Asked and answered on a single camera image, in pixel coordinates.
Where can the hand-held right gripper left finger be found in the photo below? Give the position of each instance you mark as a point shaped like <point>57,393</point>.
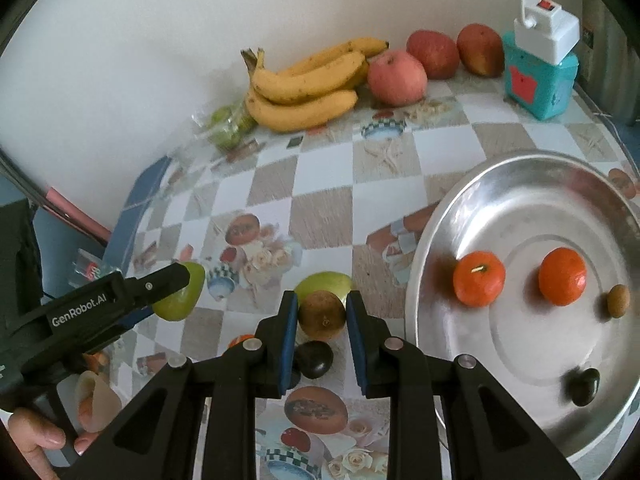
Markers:
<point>287,345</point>

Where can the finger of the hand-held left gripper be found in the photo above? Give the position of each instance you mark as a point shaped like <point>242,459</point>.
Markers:
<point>160,282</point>

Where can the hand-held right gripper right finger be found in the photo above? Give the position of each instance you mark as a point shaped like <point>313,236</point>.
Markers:
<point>357,350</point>

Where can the green mango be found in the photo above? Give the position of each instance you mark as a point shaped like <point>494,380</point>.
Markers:
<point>320,282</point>
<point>182,302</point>

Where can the dark plum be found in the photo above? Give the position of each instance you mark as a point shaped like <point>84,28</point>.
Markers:
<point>585,386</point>
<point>314,360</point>

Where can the brown kiwi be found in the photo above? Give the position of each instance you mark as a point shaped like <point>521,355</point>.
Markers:
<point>322,315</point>
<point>618,301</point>

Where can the orange tangerine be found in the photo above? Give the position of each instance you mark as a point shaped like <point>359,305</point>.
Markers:
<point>479,279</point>
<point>562,276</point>
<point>241,342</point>

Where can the round steel plate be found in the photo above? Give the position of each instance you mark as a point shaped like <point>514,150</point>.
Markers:
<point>540,210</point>

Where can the bag of green fruits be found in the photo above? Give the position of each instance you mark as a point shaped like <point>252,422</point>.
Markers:
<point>227,125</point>

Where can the person's left hand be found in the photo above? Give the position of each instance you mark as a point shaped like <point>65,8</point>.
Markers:
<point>40,445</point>

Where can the glass mug with red label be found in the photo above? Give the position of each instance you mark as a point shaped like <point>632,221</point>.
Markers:
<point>92,267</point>

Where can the blue checked cloth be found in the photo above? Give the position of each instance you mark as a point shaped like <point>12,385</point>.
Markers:
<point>140,200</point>

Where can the pink stick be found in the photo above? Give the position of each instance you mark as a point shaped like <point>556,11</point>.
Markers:
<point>75,212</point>

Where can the printed checkered tablecloth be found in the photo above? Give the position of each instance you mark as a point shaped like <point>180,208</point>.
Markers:
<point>340,180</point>

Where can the bunch of yellow bananas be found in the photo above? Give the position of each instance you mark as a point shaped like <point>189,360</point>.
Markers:
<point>300,90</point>

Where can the pink red apple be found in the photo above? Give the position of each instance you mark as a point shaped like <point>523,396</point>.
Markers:
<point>397,77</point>

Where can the dark red apple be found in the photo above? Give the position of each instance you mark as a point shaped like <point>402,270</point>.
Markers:
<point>434,54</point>

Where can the teal box with red label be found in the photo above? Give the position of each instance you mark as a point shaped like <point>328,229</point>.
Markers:
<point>535,85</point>

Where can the red yellow apple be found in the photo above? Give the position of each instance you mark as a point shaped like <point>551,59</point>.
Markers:
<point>480,49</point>

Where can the steel kettle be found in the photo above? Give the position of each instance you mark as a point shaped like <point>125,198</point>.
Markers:
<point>615,60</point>

